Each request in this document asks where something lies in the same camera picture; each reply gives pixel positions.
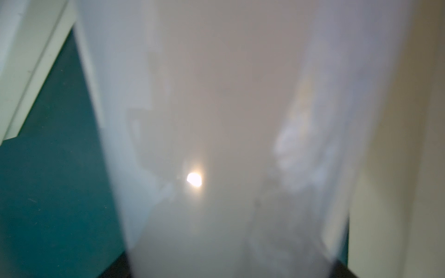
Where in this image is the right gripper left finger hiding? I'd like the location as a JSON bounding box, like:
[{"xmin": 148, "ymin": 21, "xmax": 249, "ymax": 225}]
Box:
[{"xmin": 99, "ymin": 252, "xmax": 130, "ymax": 278}]

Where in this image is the plastic wrap roll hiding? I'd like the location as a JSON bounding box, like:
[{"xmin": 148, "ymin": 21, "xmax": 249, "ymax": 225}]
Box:
[{"xmin": 74, "ymin": 1, "xmax": 414, "ymax": 278}]

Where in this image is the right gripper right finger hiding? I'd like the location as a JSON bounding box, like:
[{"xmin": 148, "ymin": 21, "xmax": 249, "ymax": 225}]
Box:
[{"xmin": 330, "ymin": 260, "xmax": 358, "ymax": 278}]

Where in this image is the white wrap dispenser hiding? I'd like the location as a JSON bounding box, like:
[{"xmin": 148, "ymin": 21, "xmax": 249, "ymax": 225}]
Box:
[{"xmin": 348, "ymin": 1, "xmax": 445, "ymax": 278}]

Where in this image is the white dispenser lid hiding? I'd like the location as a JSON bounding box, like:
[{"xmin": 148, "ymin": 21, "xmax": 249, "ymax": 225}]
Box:
[{"xmin": 1, "ymin": 1, "xmax": 76, "ymax": 141}]

